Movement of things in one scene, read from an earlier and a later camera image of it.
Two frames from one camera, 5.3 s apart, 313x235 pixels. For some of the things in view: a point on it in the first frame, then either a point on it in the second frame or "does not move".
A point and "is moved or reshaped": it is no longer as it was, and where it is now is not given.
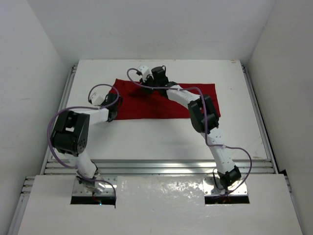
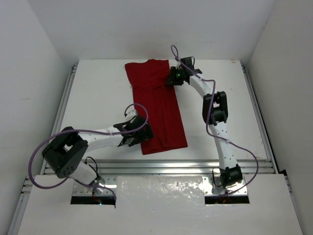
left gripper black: (115, 105) to (145, 132)
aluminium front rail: (163, 167) does not move
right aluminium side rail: (259, 119) does not move
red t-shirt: (140, 102) is moved or reshaped
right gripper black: (150, 78) to (174, 80)
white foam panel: (148, 192) does not move
